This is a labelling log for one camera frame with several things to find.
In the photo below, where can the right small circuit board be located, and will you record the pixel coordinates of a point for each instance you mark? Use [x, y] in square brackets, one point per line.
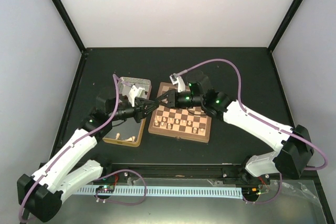
[257, 190]

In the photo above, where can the right black frame post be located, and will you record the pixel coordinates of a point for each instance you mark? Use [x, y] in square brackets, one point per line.
[294, 6]

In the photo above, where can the light blue slotted cable duct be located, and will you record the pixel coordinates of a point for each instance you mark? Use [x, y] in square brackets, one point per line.
[166, 191]

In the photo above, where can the left black frame post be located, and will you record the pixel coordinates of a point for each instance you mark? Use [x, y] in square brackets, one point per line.
[69, 24]

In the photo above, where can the wooden chessboard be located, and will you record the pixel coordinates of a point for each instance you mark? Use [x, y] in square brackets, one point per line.
[183, 121]

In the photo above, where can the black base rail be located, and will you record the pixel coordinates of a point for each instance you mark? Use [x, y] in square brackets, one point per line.
[229, 174]

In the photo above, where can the small circuit board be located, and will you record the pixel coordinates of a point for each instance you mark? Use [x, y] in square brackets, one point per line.
[257, 190]
[105, 189]

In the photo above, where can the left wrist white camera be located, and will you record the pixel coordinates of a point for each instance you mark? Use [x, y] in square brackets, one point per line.
[135, 92]

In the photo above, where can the cream chess pieces pile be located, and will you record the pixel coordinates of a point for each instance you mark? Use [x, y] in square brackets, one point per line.
[119, 137]

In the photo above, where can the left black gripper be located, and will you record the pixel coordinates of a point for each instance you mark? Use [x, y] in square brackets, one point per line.
[141, 110]

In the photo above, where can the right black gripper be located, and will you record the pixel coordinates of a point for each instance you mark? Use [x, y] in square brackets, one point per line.
[171, 95]

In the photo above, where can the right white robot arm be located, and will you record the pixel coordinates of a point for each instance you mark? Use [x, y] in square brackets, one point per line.
[291, 149]

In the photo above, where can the black frame post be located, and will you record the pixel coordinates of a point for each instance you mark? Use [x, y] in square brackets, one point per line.
[294, 6]
[69, 24]

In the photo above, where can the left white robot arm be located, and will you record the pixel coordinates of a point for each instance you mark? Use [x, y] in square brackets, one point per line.
[44, 192]

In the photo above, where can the left small circuit board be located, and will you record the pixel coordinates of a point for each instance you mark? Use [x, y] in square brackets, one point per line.
[105, 189]

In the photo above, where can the gold tin box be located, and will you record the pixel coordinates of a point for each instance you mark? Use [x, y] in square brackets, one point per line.
[127, 133]

